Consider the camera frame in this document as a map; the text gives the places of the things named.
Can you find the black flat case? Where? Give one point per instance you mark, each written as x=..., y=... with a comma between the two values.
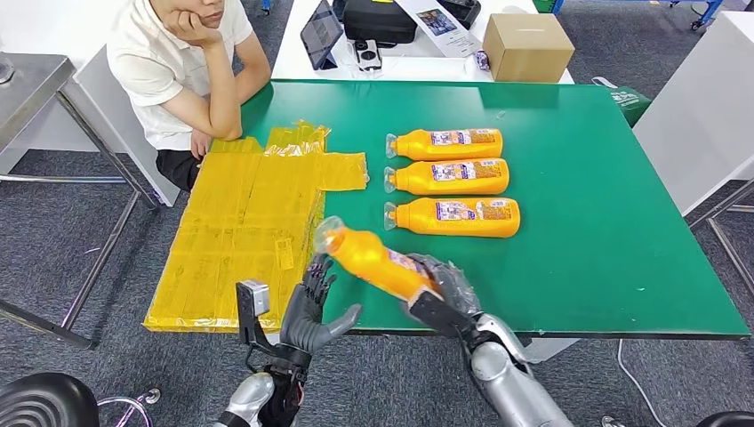
x=463, y=9

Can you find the person's right hand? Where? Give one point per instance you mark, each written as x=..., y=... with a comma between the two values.
x=188, y=29

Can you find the white device with black lenses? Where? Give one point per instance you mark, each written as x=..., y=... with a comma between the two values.
x=368, y=56

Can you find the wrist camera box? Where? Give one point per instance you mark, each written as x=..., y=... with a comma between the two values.
x=439, y=315
x=254, y=297

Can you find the person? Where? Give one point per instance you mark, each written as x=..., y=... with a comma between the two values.
x=153, y=65

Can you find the stainless steel table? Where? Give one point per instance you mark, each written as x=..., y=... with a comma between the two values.
x=29, y=88

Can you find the person's right forearm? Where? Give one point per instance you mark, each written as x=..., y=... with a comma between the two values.
x=221, y=88

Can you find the white table foot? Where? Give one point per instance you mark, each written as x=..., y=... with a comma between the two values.
x=548, y=350

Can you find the blue wheeled cart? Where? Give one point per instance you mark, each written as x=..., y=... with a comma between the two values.
x=711, y=10

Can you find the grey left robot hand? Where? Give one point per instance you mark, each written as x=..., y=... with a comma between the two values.
x=306, y=321

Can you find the black round stool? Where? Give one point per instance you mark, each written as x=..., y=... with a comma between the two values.
x=730, y=419
x=47, y=402

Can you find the black carry case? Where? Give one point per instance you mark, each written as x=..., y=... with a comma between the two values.
x=378, y=20

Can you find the small purple packet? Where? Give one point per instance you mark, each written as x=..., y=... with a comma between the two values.
x=482, y=60

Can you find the steel table leg frame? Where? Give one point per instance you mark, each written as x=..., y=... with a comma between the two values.
x=732, y=254

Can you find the orange detergent bottle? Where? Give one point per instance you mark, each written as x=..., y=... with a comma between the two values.
x=365, y=259
x=415, y=146
x=415, y=178
x=421, y=218

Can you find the chrome stool base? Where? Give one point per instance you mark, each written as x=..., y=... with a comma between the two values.
x=151, y=396

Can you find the printed paper leaflet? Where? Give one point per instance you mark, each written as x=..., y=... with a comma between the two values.
x=447, y=32

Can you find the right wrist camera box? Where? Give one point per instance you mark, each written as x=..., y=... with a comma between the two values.
x=439, y=315

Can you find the round metal object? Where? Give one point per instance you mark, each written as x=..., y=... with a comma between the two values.
x=5, y=67

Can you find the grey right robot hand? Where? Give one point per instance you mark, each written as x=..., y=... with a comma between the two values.
x=453, y=286

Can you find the person's left hand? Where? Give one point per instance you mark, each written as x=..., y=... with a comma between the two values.
x=200, y=144

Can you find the green crate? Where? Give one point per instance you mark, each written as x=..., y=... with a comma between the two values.
x=546, y=4

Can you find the brown cardboard box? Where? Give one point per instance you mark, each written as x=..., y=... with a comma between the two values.
x=527, y=48

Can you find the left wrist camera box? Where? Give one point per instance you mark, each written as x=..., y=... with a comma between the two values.
x=254, y=297

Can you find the black tablet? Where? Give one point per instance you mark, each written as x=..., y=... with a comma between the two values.
x=321, y=29

